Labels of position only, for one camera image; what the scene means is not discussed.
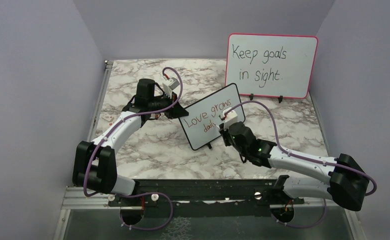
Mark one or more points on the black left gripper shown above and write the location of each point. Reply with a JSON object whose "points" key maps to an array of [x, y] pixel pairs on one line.
{"points": [[176, 111]]}

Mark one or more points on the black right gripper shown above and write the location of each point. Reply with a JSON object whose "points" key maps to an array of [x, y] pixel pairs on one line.
{"points": [[224, 134]]}

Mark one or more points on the small black-framed whiteboard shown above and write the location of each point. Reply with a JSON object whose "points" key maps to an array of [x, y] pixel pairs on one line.
{"points": [[201, 125]]}

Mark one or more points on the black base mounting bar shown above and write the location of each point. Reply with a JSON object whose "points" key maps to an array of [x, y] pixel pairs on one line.
{"points": [[202, 198]]}

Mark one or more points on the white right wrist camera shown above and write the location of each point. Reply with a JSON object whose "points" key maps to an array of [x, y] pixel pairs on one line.
{"points": [[227, 117]]}

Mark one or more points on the small white red card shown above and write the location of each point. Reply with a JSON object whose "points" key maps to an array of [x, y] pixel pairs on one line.
{"points": [[107, 117]]}

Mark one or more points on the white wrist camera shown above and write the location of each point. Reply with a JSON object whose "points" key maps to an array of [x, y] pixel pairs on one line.
{"points": [[227, 117], [169, 85]]}

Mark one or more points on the aluminium rail left table edge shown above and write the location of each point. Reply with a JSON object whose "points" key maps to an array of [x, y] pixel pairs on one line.
{"points": [[96, 113]]}

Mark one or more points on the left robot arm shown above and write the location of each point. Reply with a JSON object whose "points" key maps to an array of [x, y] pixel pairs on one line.
{"points": [[95, 161]]}

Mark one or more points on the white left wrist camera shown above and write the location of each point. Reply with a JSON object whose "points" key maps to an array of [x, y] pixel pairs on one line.
{"points": [[169, 85]]}

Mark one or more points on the large pink-framed whiteboard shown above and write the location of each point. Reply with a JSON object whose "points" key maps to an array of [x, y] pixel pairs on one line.
{"points": [[271, 65]]}

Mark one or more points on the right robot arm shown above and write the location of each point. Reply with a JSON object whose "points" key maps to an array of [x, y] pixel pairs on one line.
{"points": [[339, 179]]}

